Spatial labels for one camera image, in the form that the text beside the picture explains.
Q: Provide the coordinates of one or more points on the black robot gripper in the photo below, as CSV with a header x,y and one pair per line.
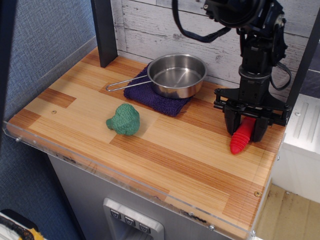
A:
x,y
252,99

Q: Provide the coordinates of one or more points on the red handled metal fork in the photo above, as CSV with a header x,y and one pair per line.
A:
x,y
242,135

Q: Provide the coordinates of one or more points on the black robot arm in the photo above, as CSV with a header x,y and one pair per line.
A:
x,y
260,25

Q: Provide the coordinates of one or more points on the yellow black object corner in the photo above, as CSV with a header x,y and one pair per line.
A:
x,y
11,230

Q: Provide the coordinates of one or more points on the white ribbed side unit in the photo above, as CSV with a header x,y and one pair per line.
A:
x,y
297,168

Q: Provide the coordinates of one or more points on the stainless steel pot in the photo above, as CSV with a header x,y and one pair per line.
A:
x,y
173,76

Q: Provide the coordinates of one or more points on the purple knitted cloth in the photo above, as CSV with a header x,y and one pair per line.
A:
x,y
145,95

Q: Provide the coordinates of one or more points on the clear acrylic table guard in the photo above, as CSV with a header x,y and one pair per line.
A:
x,y
60,101

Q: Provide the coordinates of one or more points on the green toy broccoli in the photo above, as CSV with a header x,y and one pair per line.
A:
x,y
126,120

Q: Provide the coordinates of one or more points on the silver dispenser button panel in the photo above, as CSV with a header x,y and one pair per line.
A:
x,y
128,224

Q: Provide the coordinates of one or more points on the grey toy fridge cabinet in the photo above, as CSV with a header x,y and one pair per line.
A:
x,y
100,200

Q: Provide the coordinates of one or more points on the dark right frame post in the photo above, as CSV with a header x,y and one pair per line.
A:
x,y
302,32

